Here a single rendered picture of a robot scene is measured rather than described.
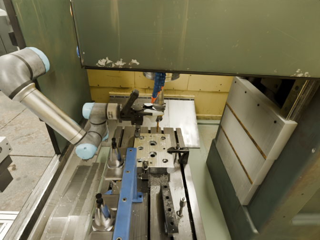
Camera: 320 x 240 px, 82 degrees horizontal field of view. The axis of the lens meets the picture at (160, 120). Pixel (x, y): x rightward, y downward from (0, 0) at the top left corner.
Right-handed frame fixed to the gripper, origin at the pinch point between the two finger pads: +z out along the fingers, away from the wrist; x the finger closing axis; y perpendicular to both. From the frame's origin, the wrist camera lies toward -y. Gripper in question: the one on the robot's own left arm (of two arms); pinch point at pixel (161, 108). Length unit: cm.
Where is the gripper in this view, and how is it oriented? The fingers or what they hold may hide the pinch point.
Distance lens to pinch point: 85.8
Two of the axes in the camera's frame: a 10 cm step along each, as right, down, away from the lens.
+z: 10.0, 0.2, 0.6
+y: -0.6, 8.3, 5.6
